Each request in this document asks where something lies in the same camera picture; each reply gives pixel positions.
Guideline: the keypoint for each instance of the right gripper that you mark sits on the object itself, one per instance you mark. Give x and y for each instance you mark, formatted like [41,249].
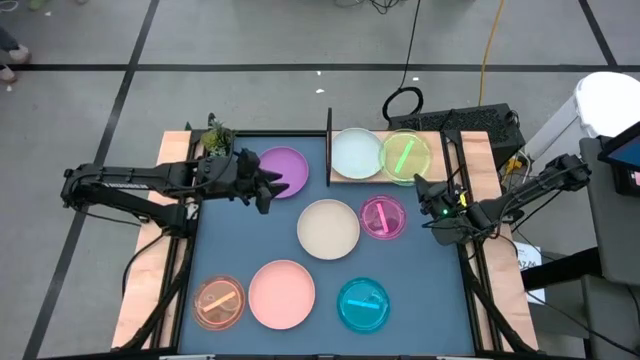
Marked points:
[439,202]

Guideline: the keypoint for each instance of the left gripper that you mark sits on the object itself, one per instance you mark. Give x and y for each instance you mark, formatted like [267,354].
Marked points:
[250,175]

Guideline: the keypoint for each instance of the purple plate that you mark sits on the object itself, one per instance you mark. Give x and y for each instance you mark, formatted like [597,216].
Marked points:
[290,167]

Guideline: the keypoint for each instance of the green transparent plate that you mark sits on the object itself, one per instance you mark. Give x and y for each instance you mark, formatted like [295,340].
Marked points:
[406,156]

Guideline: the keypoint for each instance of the pink transparent plate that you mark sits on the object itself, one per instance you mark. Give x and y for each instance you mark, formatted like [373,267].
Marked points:
[382,217]

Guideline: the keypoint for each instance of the cream plate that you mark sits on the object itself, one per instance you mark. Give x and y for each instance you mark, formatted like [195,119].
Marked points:
[328,229]

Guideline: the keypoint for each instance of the pale white plate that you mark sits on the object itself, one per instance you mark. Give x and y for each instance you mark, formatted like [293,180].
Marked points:
[356,153]

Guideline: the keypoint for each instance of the salmon pink plate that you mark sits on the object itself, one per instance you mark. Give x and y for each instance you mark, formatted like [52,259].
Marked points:
[281,294]

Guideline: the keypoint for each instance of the blue transparent plate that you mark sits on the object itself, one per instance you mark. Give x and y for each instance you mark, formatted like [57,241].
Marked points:
[363,305]

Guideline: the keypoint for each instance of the orange transparent plate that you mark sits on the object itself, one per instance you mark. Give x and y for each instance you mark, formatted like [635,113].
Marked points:
[218,302]

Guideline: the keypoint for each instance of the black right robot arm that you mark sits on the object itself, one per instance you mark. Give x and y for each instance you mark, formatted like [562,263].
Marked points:
[525,195]

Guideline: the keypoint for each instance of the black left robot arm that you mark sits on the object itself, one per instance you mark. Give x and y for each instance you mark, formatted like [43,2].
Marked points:
[125,182]

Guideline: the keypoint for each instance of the artificial succulent plant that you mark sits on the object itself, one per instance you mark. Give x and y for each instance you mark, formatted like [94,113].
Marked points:
[217,137]

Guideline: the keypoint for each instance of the black computer case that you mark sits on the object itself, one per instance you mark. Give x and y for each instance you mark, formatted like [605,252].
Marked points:
[465,122]

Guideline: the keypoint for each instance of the white paper sheet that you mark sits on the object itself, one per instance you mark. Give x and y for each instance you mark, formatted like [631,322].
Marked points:
[530,260]

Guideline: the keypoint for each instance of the wooden table side board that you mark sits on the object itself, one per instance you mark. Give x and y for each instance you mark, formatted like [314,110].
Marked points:
[145,280]
[520,295]

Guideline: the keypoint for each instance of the black beam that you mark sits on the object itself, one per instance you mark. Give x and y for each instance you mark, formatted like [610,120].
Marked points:
[565,267]

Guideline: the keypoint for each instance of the grey cart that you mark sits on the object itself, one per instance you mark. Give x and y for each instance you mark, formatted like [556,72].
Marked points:
[615,240]

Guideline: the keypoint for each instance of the white bin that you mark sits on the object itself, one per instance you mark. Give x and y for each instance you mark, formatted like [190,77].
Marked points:
[605,100]

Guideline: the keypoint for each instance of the tablet screen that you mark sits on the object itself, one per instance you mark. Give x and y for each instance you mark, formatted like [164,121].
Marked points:
[625,152]

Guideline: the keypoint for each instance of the person's foot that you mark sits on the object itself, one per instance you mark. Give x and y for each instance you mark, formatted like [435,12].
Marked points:
[6,75]
[20,54]

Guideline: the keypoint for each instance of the black table frame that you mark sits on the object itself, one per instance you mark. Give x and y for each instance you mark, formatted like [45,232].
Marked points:
[280,133]

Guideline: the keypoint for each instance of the wooden shelf with black frame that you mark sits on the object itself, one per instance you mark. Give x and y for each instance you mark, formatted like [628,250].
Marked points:
[336,179]

